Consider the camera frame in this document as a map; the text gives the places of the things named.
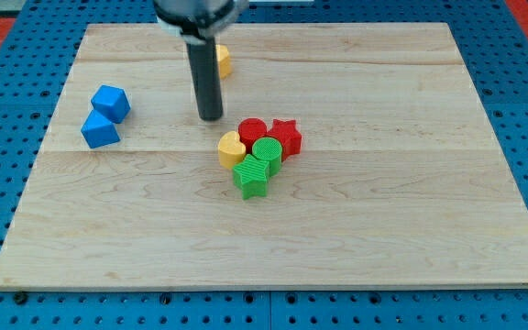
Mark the yellow hexagon block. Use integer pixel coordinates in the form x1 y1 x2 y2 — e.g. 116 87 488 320
215 44 233 79

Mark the blue triangular block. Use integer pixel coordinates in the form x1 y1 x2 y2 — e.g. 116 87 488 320
81 110 121 149

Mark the green cylinder block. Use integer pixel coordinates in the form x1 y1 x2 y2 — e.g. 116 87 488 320
252 137 283 176

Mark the red cylinder block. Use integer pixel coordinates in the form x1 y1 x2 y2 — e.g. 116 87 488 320
237 117 268 153

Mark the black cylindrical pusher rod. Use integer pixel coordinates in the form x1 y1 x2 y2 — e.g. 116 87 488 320
187 38 223 122

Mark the wooden board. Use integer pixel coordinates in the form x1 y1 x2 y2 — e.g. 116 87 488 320
0 23 528 292

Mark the blue cube block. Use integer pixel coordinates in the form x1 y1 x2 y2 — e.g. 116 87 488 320
91 85 131 124

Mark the green star block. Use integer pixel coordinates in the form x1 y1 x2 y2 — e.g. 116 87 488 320
232 154 270 200

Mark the red star block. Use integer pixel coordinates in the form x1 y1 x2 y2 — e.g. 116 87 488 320
266 119 303 161

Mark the yellow heart block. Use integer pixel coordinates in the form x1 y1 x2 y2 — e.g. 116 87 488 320
217 131 247 170

